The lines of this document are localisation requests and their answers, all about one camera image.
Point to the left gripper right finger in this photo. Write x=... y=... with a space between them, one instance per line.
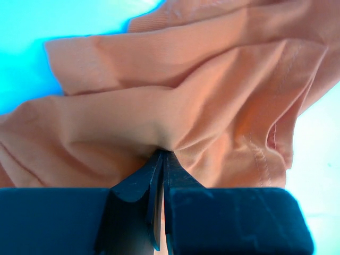
x=175 y=176

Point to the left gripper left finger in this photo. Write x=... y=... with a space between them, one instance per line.
x=136 y=208

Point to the orange t shirt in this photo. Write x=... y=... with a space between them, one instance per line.
x=218 y=83

